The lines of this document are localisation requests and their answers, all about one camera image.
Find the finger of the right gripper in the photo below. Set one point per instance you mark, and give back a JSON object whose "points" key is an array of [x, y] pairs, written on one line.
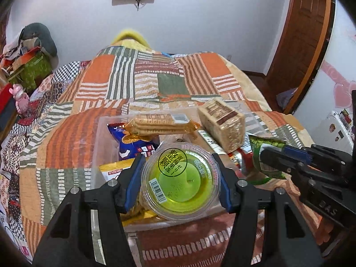
{"points": [[299, 173], [322, 158]]}

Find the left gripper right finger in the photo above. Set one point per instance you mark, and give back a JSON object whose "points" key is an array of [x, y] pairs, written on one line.
{"points": [[288, 241]]}

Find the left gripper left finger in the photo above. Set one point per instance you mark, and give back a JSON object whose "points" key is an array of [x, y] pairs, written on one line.
{"points": [[67, 240]]}

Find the green pea snack packet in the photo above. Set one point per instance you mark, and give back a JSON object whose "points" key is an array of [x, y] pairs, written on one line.
{"points": [[264, 151]]}

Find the yellow noodle snack packet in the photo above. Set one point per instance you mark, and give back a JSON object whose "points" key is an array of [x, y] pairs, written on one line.
{"points": [[136, 211]]}

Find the red snack packet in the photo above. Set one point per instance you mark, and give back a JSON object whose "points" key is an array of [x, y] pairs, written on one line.
{"points": [[243, 160]]}

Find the brown cracker block packet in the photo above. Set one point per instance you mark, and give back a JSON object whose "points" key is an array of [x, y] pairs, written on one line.
{"points": [[224, 123]]}

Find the blue chip packet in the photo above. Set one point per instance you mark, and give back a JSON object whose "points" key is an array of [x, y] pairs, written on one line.
{"points": [[130, 145]]}

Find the green jelly cup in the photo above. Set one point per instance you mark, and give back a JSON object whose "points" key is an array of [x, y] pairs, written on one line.
{"points": [[180, 181]]}

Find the orange biscuit sleeve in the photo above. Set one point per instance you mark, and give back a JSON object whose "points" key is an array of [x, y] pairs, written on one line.
{"points": [[161, 124]]}

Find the white mini fridge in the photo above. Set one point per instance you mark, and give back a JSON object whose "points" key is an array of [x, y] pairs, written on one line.
{"points": [[334, 132]]}

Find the patchwork orange bed blanket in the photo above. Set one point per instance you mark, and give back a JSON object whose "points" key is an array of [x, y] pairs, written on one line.
{"points": [[52, 150]]}

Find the brown wooden door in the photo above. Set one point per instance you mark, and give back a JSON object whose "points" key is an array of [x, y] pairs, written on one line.
{"points": [[301, 48]]}

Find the red and black box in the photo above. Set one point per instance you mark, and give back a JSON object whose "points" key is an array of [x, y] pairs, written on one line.
{"points": [[8, 111]]}

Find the pink plush toy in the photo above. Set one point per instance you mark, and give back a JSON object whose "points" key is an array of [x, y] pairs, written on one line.
{"points": [[21, 98]]}

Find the clothes pile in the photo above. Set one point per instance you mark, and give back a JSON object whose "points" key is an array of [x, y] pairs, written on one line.
{"points": [[17, 48]]}

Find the yellow pillow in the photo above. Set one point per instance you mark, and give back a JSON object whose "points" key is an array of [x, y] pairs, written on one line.
{"points": [[131, 39]]}

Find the grey cushion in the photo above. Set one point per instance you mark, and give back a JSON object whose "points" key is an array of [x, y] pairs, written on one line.
{"points": [[40, 31]]}

